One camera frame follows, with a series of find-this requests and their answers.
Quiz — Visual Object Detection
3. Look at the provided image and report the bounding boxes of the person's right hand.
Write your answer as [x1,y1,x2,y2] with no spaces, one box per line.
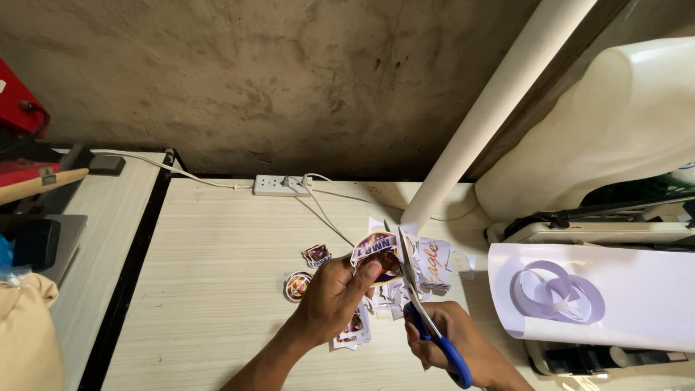
[404,301,508,389]

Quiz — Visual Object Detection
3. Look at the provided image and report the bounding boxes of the person's left hand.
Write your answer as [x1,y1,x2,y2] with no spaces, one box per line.
[292,254,383,348]

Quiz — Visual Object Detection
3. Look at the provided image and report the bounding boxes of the blue handled scissors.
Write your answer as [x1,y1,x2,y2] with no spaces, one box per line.
[398,227,473,390]

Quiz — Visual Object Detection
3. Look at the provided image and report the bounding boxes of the purple shield sticker sheet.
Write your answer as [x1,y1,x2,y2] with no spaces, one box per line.
[350,231,405,286]

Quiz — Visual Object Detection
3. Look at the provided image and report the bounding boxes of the stack of printed sticker sheets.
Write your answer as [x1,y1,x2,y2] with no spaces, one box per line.
[333,304,372,351]

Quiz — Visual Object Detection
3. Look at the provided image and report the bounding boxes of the pile of white paper scraps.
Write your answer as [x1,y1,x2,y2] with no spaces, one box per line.
[367,217,477,320]

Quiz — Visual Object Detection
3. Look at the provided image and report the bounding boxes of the round orange sticker cutout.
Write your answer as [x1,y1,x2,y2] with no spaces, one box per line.
[284,271,313,303]

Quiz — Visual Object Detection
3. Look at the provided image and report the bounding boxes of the small dark sticker cutout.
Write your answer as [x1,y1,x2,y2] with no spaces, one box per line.
[302,244,332,268]

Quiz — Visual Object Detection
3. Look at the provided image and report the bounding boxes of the curled white paper sheet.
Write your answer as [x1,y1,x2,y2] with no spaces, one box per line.
[488,242,695,354]

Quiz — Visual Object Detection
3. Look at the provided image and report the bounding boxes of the white cutting plotter machine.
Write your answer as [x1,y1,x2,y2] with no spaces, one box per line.
[485,187,695,378]

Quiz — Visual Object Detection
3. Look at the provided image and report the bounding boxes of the white power strip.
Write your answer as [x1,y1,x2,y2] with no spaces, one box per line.
[253,174,313,197]

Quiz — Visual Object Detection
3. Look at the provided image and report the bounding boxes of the white paper roll tube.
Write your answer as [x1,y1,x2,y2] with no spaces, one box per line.
[401,0,598,231]

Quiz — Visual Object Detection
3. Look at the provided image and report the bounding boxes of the cream plastic machine cover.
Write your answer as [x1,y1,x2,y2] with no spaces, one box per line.
[475,36,695,223]

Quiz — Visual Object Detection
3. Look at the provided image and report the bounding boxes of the grey laptop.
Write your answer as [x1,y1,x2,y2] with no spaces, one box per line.
[38,214,89,286]

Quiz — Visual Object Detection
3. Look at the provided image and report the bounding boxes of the beige cloth bag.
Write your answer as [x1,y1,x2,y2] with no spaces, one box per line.
[0,273,66,391]

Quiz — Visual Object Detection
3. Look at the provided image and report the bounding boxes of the black pouch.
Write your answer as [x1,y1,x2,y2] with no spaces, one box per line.
[0,214,62,272]

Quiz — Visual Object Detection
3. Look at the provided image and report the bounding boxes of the blue plastic bag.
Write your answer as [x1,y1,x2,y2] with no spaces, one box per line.
[0,234,22,283]

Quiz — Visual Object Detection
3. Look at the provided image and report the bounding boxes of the red heat press machine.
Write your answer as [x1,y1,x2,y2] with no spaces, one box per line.
[0,59,127,188]

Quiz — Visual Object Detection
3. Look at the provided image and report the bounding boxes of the white charger cable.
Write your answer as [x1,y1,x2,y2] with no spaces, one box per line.
[293,173,405,248]

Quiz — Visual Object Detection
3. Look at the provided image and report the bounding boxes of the white power cable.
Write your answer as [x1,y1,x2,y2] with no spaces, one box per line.
[89,149,255,190]

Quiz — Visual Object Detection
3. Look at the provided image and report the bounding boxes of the side table with black frame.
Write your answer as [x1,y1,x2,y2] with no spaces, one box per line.
[46,148,188,391]

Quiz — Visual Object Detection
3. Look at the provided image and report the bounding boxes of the wooden handle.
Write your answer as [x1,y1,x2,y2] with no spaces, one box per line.
[0,167,90,206]

